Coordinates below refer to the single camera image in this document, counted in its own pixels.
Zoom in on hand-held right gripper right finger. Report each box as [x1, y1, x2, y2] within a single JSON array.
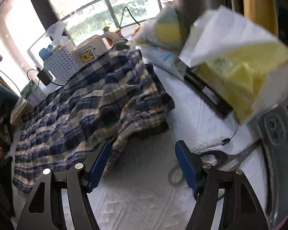
[[175, 140, 270, 230]]

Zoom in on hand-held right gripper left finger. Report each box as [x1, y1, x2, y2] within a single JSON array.
[[16, 140, 111, 230]]

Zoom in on plaid flannel shirt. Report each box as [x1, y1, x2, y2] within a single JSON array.
[[12, 49, 176, 194]]

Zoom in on black cylinder case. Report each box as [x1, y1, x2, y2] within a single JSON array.
[[183, 68, 234, 120]]

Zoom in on white green carton box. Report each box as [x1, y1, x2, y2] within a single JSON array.
[[20, 79, 47, 107]]

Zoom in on grey smartphone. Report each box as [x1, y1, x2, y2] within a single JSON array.
[[255, 105, 288, 228]]

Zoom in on beige storage basket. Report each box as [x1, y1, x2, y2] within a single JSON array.
[[10, 97, 34, 126]]

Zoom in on black power charger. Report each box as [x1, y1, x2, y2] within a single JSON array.
[[37, 67, 54, 86]]

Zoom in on yellow tissue pack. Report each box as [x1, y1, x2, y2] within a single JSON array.
[[179, 4, 288, 125]]

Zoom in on white plastic basket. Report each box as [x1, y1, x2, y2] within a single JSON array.
[[43, 39, 83, 82]]

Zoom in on bear print mug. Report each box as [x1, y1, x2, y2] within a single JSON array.
[[73, 33, 116, 65]]

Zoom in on small green figurine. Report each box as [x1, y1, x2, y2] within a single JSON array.
[[115, 38, 129, 51]]

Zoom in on blue bottle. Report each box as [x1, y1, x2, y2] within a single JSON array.
[[39, 45, 55, 60]]

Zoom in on white yellow-dot tissue pack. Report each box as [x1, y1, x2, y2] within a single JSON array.
[[129, 5, 190, 53]]

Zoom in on white crumpled tissue bag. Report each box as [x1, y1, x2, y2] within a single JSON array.
[[46, 21, 68, 45]]

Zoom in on balcony railing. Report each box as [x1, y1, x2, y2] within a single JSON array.
[[59, 0, 176, 42]]

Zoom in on yellow curtain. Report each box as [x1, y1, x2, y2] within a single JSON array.
[[239, 0, 279, 37]]

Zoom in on black handled scissors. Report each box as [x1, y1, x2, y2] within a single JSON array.
[[194, 139, 262, 201]]

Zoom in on short black cable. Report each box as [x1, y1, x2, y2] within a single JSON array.
[[27, 68, 63, 87]]

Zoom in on long black cable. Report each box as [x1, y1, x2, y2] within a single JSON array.
[[121, 6, 141, 27]]

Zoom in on dark window frame post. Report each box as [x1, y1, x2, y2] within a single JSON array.
[[25, 0, 70, 39]]

